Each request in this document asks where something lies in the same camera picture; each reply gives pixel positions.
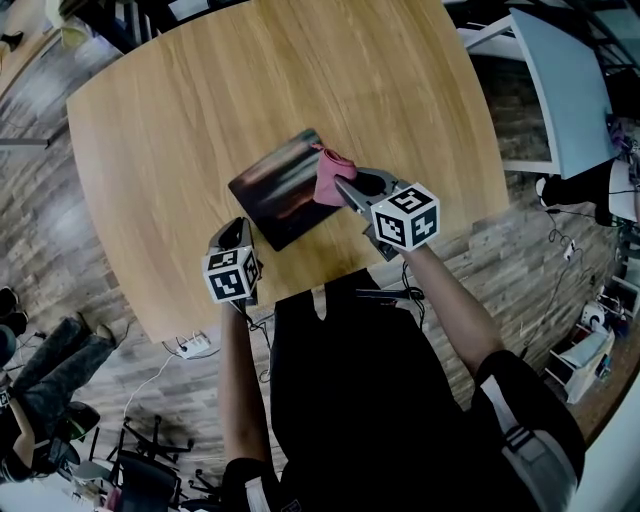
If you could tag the white round device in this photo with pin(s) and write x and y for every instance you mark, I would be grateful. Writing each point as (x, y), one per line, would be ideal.
(593, 314)

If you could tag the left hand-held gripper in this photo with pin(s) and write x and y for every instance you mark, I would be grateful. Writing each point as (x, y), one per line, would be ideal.
(230, 275)

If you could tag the wooden desk with white frame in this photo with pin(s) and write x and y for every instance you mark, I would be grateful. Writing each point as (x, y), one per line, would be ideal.
(25, 60)

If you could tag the person's left forearm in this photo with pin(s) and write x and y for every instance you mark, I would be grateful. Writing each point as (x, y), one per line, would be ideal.
(242, 390)

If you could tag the black desk lamp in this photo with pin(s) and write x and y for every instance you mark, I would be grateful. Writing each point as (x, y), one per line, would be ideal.
(11, 40)

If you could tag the light blue table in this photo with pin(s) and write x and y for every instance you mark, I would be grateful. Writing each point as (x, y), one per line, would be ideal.
(570, 95)

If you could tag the black waist device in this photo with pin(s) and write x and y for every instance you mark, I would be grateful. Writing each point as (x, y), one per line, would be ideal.
(385, 295)

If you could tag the wooden table with white legs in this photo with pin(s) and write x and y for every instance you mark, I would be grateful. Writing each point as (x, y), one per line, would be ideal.
(175, 125)

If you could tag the person's black clothing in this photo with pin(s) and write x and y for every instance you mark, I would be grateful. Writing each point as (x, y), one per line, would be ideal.
(360, 400)

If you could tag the person's right forearm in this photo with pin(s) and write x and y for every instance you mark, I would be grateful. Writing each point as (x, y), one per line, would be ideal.
(450, 310)

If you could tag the black office chair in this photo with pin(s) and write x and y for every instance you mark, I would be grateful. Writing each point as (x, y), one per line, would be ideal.
(145, 480)

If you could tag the white power strip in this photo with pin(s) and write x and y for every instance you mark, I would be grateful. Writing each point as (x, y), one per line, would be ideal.
(569, 250)
(192, 347)

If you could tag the dark printed mouse pad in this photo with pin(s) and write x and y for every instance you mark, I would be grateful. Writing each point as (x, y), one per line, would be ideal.
(280, 195)

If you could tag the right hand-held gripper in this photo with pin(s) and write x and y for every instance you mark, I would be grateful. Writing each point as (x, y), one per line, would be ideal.
(407, 220)

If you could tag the pink cloth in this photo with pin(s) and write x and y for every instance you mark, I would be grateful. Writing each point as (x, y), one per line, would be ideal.
(330, 175)

